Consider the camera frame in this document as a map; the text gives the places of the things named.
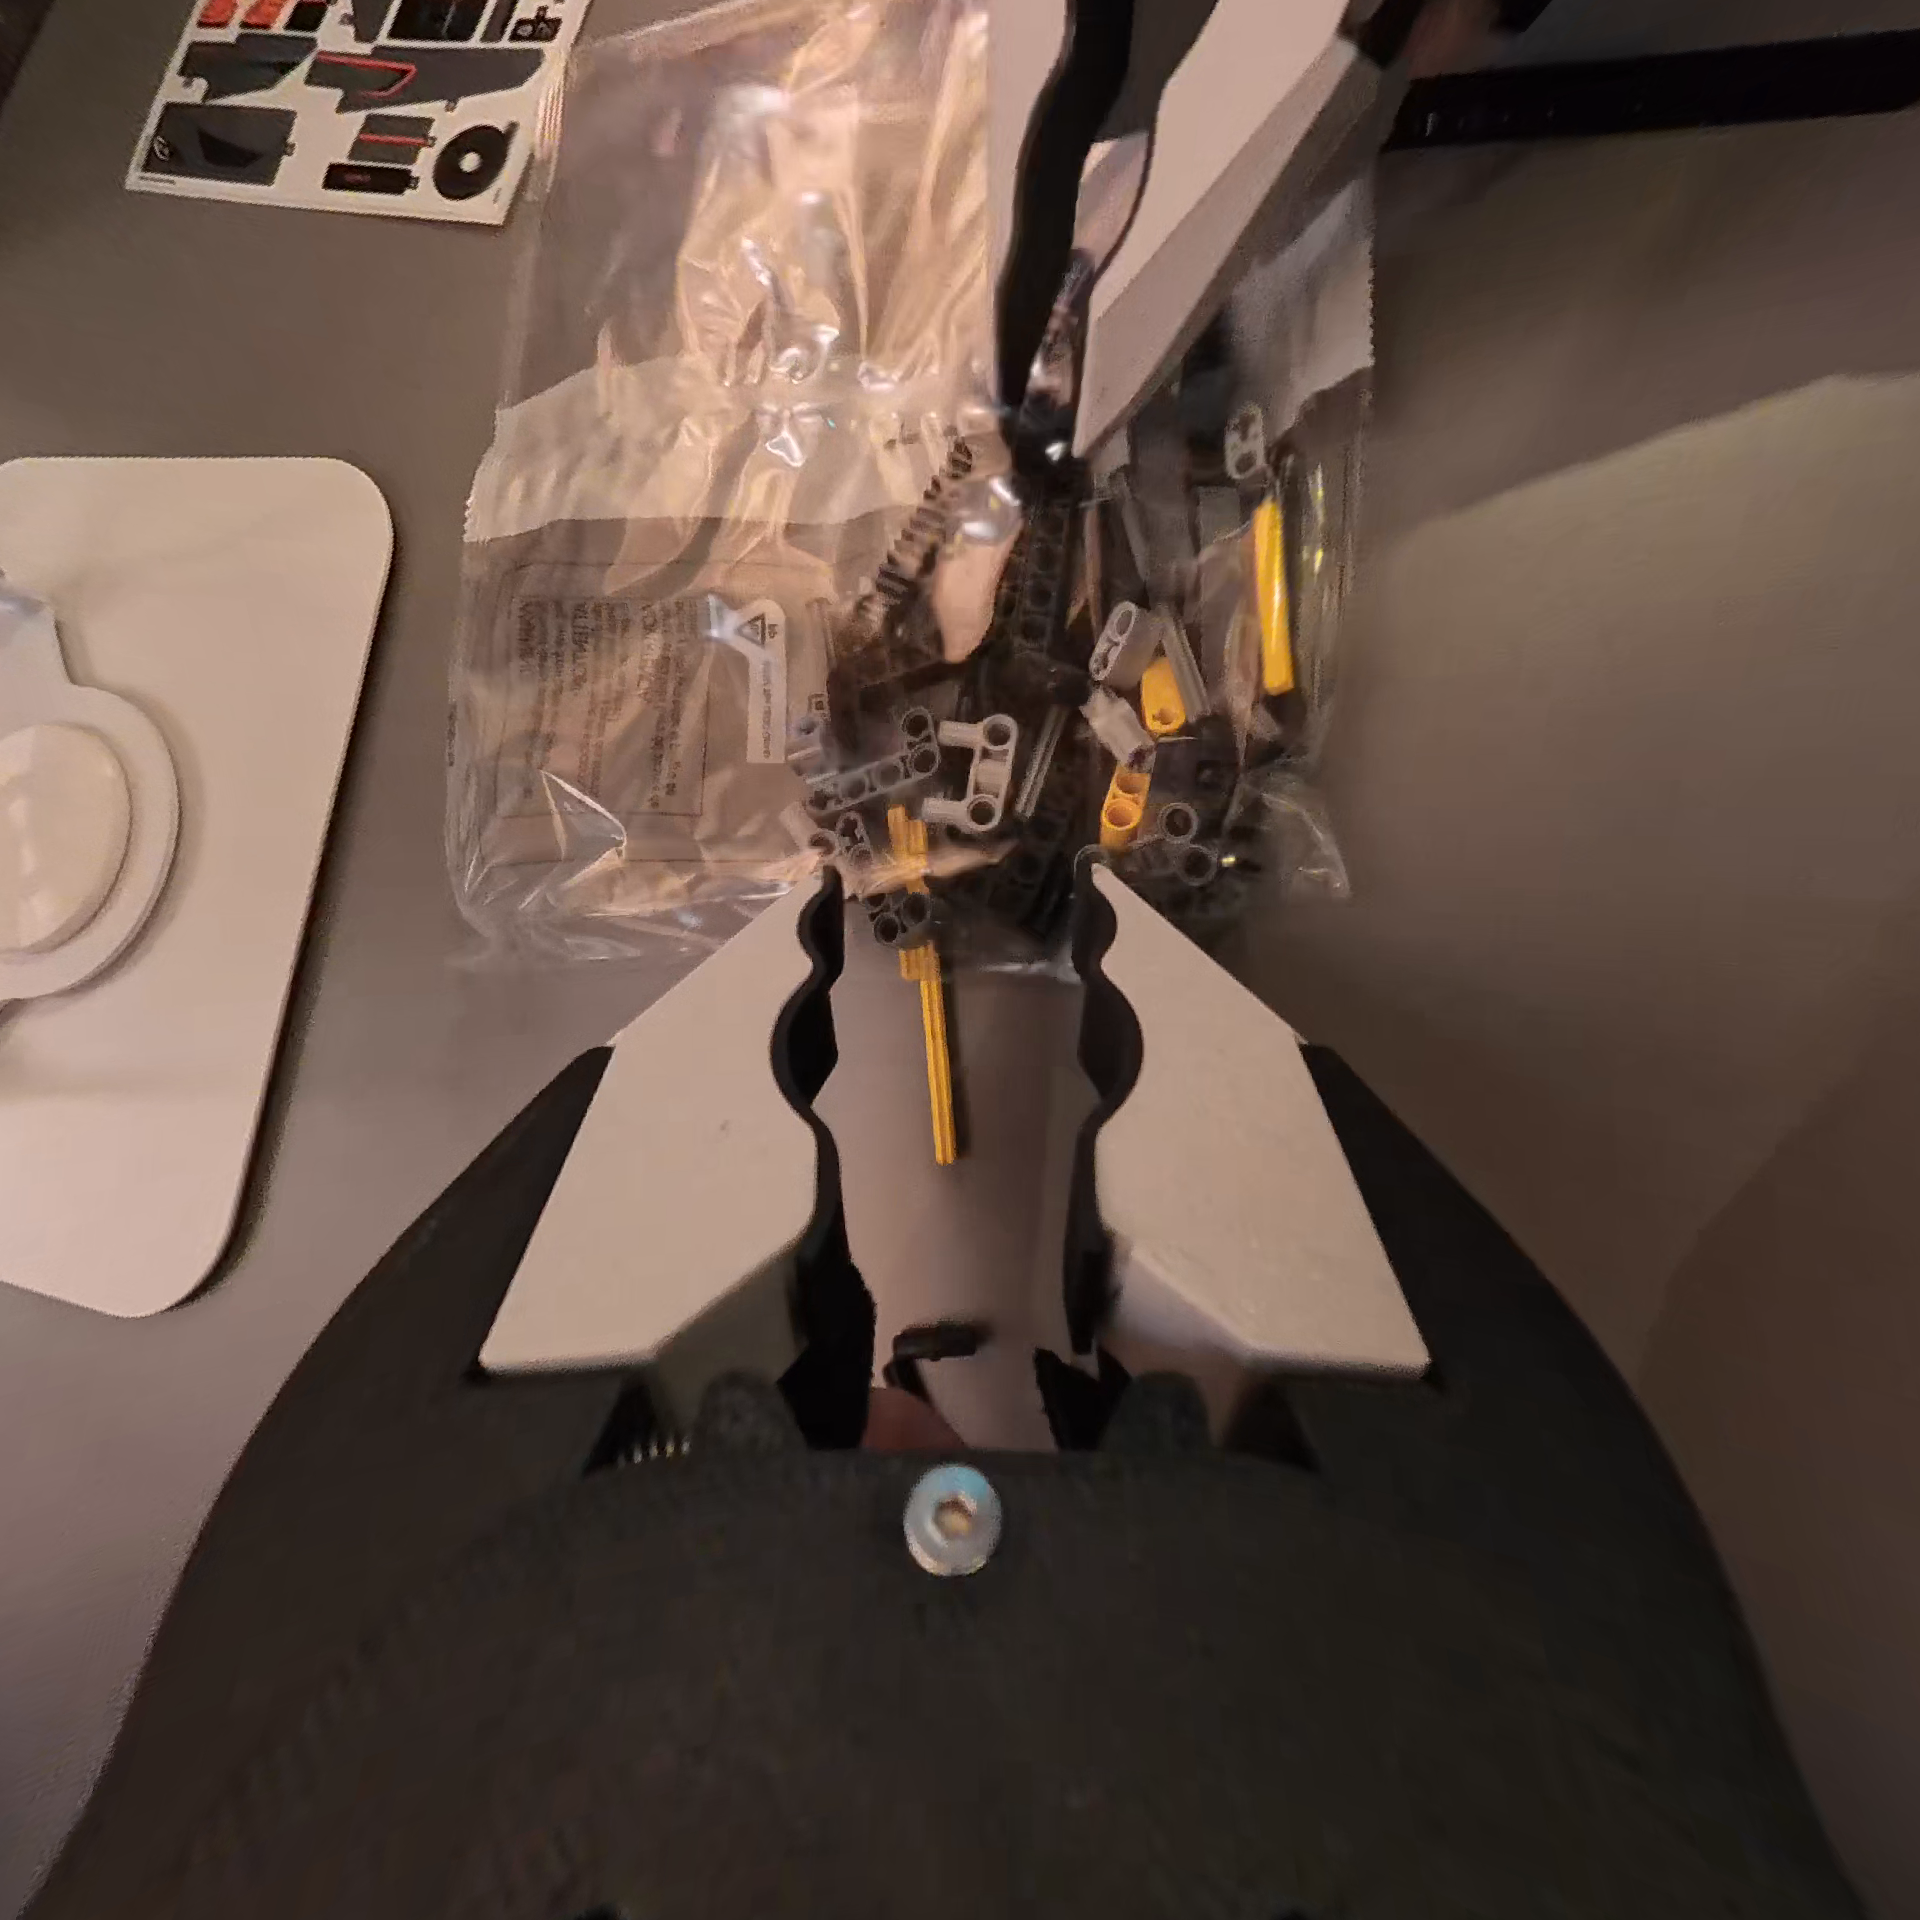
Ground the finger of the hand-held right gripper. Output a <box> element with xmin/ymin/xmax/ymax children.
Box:
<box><xmin>993</xmin><ymin>0</ymin><xmax>1412</xmax><ymax>459</ymax></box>

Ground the yellow lego axle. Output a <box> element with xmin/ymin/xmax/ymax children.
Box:
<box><xmin>882</xmin><ymin>808</ymin><xmax>963</xmax><ymax>1169</ymax></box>

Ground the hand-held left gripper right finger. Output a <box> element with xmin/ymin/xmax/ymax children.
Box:
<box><xmin>1047</xmin><ymin>861</ymin><xmax>1438</xmax><ymax>1445</ymax></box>

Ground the white base clear stand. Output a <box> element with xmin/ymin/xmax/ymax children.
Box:
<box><xmin>0</xmin><ymin>456</ymin><xmax>401</xmax><ymax>1321</ymax></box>

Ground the clear plastic bag of lego parts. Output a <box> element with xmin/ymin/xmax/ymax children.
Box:
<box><xmin>441</xmin><ymin>0</ymin><xmax>1385</xmax><ymax>995</ymax></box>

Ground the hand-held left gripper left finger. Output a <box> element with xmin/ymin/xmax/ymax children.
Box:
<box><xmin>479</xmin><ymin>872</ymin><xmax>879</xmax><ymax>1445</ymax></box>

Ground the lego sticker sheet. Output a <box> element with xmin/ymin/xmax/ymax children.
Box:
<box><xmin>123</xmin><ymin>0</ymin><xmax>591</xmax><ymax>231</ymax></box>

